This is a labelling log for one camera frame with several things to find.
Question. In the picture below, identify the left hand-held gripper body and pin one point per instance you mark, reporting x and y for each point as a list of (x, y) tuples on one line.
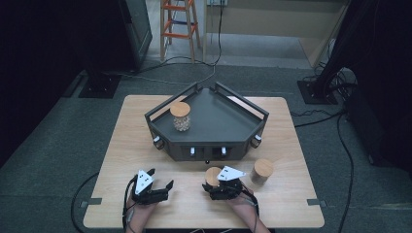
[(147, 194)]

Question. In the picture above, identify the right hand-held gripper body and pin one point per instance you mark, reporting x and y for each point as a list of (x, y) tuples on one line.
[(226, 189)]

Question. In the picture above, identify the glass jar with green contents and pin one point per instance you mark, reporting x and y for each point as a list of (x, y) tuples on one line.
[(212, 176)]

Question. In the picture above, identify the glass jar with brown contents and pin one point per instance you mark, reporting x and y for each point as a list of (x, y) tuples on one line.
[(262, 169)]

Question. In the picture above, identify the dark grey corner rack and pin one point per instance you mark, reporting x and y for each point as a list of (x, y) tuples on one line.
[(220, 123)]

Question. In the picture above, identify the glass jar with white beans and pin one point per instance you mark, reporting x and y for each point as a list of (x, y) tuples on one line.
[(180, 115)]

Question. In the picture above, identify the person's left hand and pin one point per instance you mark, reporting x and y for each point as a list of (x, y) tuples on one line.
[(137, 210)]

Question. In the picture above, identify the person's right hand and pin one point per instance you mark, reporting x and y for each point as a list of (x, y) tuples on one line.
[(241, 201)]

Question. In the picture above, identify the black stand base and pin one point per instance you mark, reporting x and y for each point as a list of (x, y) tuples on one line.
[(100, 85), (315, 93)]

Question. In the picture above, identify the wooden step ladder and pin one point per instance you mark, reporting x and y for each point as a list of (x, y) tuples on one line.
[(179, 26)]

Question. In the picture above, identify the light wooden cabinet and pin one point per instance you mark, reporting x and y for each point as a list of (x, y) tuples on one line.
[(275, 19)]

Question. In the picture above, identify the black equipment case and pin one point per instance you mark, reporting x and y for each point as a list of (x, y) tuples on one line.
[(382, 129)]

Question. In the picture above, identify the white power strip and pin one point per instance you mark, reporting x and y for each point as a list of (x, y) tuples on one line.
[(217, 2)]

